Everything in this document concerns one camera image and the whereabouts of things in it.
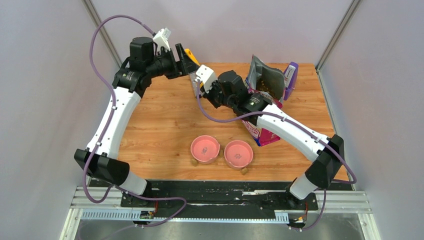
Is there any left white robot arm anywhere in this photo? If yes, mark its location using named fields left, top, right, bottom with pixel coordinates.
left=74, top=37, right=200, bottom=207

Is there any pink pet bowl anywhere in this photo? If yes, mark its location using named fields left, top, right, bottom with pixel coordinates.
left=190, top=135, right=221, bottom=165
left=223, top=140, right=254, bottom=175

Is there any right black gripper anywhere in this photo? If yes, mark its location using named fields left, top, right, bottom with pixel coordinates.
left=200, top=77, right=236, bottom=110

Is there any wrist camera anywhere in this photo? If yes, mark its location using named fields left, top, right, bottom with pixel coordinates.
left=195, top=64, right=217, bottom=94
left=153, top=27, right=172, bottom=53

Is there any left pink pet bowl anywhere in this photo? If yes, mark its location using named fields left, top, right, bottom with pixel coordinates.
left=190, top=135, right=221, bottom=165

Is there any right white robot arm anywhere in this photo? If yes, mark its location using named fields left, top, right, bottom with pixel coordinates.
left=195, top=66, right=344, bottom=209

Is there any aluminium rail frame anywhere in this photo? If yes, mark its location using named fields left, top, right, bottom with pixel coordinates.
left=59, top=187, right=372, bottom=240

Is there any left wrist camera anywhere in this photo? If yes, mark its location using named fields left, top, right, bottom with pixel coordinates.
left=153, top=27, right=172, bottom=53

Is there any grey metal cylinder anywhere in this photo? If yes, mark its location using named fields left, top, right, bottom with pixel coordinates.
left=189, top=72, right=202, bottom=98

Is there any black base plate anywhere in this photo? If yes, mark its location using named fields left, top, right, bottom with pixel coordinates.
left=88, top=179, right=319, bottom=220

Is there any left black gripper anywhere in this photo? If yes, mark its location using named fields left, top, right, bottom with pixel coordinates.
left=146, top=43, right=201, bottom=80

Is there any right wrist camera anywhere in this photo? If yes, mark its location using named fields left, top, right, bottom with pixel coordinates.
left=195, top=64, right=217, bottom=94

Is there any pink blue pet food bag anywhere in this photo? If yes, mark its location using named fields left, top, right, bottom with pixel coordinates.
left=242, top=55, right=286, bottom=147

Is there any right pink pet bowl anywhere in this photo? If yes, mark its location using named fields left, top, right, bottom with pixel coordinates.
left=223, top=140, right=254, bottom=175

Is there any yellow plastic scoop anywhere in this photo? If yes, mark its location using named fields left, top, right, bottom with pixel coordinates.
left=184, top=48, right=201, bottom=66

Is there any purple box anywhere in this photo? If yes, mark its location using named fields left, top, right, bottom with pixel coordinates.
left=283, top=61, right=299, bottom=101

